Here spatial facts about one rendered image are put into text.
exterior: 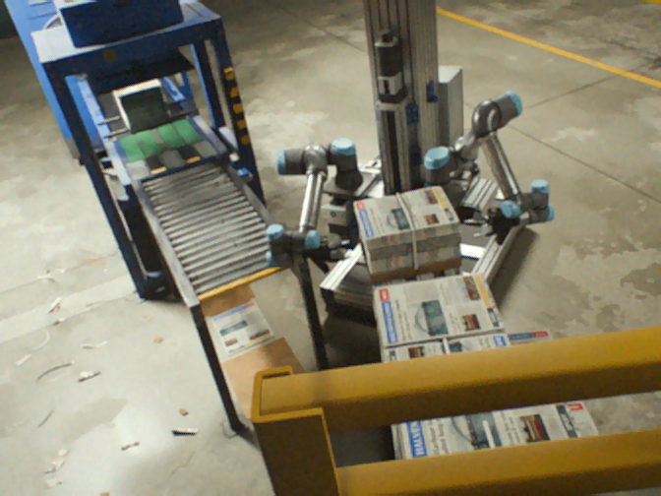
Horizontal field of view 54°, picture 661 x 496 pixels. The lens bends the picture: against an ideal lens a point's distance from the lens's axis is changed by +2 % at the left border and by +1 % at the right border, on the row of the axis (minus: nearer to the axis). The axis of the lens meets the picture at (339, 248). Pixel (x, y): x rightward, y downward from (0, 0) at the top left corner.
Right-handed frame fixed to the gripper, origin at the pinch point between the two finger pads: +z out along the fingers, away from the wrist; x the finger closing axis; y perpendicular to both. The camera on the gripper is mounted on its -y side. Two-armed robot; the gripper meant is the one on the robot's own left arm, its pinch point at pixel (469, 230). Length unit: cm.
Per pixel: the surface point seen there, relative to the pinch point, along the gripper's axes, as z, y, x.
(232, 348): 125, -85, -46
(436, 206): 15.6, 20.7, 8.9
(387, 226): 37.0, 20.6, 17.4
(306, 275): 73, -12, -5
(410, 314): 38, 21, 71
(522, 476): 37, 79, 174
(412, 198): 23.4, 20.5, -0.6
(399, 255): 33.8, 9.5, 22.3
